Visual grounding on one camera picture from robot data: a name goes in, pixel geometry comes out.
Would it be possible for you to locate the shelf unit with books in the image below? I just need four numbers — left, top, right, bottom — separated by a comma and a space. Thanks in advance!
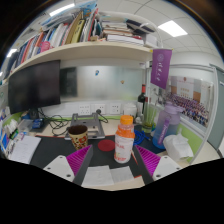
1, 1, 164, 83

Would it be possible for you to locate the white jar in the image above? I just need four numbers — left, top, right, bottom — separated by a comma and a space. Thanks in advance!
123, 103, 138, 118

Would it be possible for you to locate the large purple water bottle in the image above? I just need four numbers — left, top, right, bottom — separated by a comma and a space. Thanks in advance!
152, 101, 184, 150

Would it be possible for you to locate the white paper sheet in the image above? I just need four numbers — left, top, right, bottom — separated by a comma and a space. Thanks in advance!
81, 165, 115, 188
109, 165, 135, 184

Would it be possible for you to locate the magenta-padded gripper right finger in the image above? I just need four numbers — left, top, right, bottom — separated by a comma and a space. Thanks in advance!
130, 144, 183, 185

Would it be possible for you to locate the patterned paper cup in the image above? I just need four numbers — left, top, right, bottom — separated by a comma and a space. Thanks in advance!
67, 124, 89, 151

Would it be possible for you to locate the black computer monitor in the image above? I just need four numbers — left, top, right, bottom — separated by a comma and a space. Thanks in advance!
7, 59, 62, 115

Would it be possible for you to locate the grey metal laptop stand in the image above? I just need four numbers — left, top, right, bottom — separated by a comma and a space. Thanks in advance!
64, 112, 106, 141

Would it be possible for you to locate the orange-capped drink bottle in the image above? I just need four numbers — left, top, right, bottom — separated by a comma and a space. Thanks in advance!
113, 114, 136, 164

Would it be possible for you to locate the white crumpled tissue bag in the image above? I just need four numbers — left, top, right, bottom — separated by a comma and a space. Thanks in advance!
162, 133, 194, 163

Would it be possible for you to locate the white open notebook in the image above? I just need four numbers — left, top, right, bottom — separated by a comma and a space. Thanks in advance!
8, 134, 42, 165

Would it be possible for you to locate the purple pennant flag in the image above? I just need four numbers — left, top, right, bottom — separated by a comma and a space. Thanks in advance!
150, 48, 173, 90

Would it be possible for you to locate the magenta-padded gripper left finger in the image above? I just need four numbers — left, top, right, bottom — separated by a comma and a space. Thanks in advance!
43, 144, 95, 187

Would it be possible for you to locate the white wall socket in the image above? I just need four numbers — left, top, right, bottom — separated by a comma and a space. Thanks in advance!
78, 103, 92, 116
109, 102, 122, 115
94, 103, 106, 115

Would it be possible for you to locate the black desk mat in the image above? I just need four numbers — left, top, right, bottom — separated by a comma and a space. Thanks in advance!
29, 123, 167, 181

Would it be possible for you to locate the green glass with straws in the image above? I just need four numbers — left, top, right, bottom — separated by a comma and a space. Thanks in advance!
141, 104, 158, 134

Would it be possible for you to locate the black cable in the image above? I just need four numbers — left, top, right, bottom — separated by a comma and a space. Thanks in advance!
38, 108, 73, 137

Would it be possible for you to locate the flat round red coaster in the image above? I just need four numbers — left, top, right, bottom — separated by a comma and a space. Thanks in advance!
97, 139, 116, 153

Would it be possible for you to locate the small blue box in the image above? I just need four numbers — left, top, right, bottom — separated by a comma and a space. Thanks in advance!
31, 118, 45, 130

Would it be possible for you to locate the group photo poster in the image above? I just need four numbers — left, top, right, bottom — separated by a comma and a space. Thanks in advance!
166, 75, 214, 128

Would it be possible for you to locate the blue coiled cable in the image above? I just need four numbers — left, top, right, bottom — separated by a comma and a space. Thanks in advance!
133, 129, 152, 146

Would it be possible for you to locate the dark wine bottle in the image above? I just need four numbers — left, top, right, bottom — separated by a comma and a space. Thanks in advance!
137, 83, 147, 116

